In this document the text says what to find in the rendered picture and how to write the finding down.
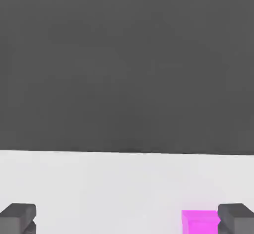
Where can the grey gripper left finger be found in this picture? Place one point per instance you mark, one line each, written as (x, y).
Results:
(17, 216)

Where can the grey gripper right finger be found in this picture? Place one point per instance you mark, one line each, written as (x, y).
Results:
(236, 217)

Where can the small magenta cube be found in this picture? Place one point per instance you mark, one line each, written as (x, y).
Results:
(199, 223)

